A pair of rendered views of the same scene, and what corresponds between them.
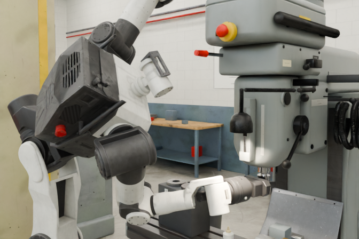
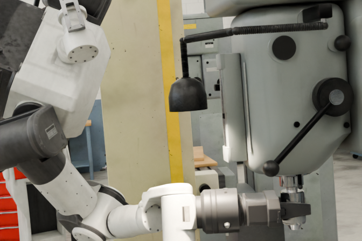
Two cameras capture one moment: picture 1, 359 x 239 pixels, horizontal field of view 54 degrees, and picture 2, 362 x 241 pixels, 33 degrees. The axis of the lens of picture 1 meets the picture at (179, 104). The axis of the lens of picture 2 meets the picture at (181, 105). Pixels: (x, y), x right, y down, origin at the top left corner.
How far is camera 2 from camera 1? 0.90 m
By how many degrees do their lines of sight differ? 38
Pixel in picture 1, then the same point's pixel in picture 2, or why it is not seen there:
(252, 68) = (219, 0)
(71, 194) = not seen: hidden behind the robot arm
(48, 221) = (24, 231)
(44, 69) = (166, 35)
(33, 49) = (148, 7)
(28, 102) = not seen: hidden behind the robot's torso
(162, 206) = (115, 225)
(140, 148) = (19, 132)
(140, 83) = (61, 44)
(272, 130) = (258, 108)
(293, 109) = (314, 67)
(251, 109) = (227, 71)
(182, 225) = not seen: outside the picture
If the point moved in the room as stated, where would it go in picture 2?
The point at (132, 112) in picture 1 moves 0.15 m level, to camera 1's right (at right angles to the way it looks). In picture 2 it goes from (39, 85) to (88, 82)
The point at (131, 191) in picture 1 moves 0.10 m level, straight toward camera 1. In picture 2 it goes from (49, 195) to (14, 206)
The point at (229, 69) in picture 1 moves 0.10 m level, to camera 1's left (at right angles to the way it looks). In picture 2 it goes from (209, 6) to (171, 12)
